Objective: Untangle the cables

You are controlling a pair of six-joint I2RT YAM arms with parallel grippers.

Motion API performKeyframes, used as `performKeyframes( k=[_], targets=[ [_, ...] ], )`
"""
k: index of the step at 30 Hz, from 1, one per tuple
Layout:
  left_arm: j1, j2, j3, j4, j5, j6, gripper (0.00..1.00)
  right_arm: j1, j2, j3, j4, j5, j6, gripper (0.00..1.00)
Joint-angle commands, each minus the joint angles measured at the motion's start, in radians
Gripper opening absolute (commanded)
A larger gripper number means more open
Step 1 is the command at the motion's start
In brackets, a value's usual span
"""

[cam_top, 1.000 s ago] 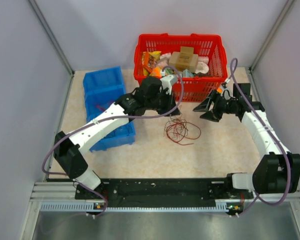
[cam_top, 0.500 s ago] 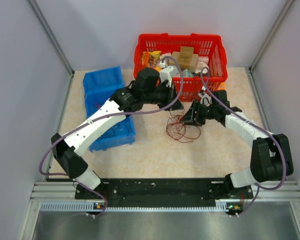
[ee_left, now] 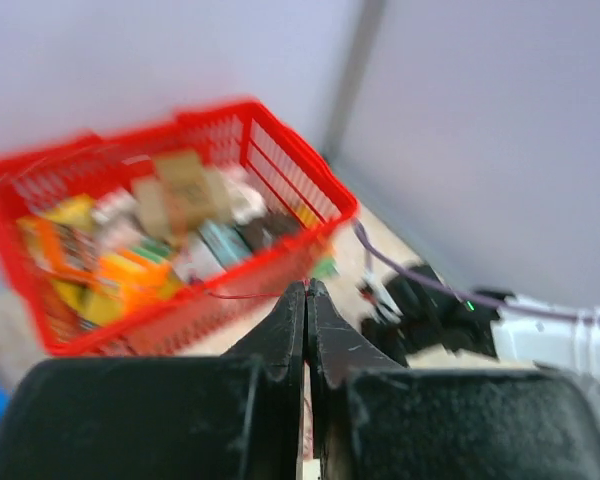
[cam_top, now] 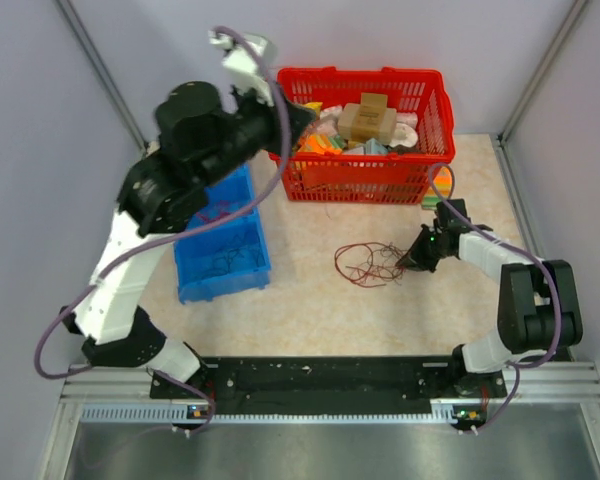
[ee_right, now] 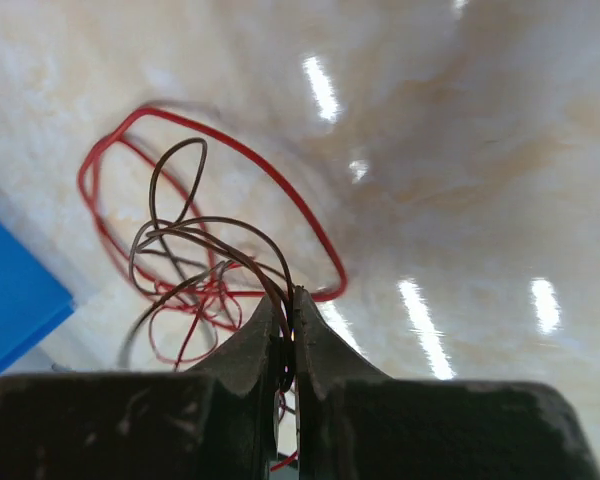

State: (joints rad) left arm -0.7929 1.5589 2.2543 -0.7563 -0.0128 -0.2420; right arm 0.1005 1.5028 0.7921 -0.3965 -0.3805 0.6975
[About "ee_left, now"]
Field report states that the red plastic shopping basket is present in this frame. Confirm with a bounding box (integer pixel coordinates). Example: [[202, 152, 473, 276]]
[[0, 100, 358, 357]]

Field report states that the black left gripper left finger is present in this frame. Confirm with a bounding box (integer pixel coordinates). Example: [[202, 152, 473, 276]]
[[0, 282, 306, 479]]

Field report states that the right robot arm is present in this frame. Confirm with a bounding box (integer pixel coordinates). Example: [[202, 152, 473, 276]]
[[384, 274, 600, 379]]

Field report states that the brown cardboard box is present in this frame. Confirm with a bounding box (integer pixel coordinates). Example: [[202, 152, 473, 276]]
[[131, 149, 232, 239]]

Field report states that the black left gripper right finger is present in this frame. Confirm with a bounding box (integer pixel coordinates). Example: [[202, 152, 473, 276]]
[[305, 280, 600, 479]]

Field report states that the red wire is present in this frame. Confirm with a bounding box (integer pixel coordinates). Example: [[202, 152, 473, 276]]
[[202, 282, 314, 301]]

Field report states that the colourful sponge pack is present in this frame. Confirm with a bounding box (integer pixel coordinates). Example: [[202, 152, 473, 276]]
[[311, 253, 339, 280]]

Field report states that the orange sponge daddy box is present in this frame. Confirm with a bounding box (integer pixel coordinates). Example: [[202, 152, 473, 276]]
[[80, 246, 183, 328]]

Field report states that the teal sponge package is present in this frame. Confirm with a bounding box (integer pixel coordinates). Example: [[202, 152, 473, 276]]
[[199, 220, 251, 268]]

